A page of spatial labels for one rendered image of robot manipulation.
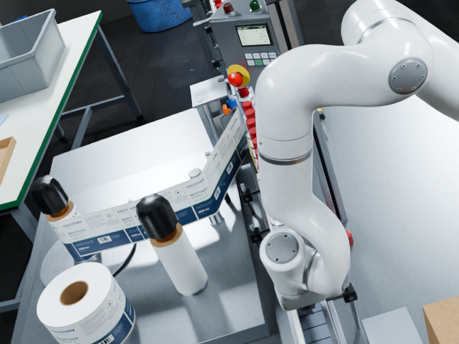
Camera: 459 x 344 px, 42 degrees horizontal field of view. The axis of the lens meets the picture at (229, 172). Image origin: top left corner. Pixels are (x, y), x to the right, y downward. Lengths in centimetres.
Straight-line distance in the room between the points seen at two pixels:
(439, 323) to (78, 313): 83
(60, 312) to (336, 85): 94
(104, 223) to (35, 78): 169
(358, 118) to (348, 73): 121
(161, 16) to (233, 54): 412
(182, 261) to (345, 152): 69
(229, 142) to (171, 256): 46
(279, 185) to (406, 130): 103
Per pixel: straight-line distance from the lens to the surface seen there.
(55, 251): 195
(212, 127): 184
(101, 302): 149
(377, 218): 167
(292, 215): 100
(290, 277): 109
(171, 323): 155
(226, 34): 140
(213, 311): 152
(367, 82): 83
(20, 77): 330
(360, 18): 91
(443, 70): 96
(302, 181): 97
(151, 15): 554
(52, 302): 157
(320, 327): 140
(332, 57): 85
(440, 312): 108
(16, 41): 384
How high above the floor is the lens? 199
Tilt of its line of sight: 35 degrees down
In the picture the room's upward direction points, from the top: 23 degrees counter-clockwise
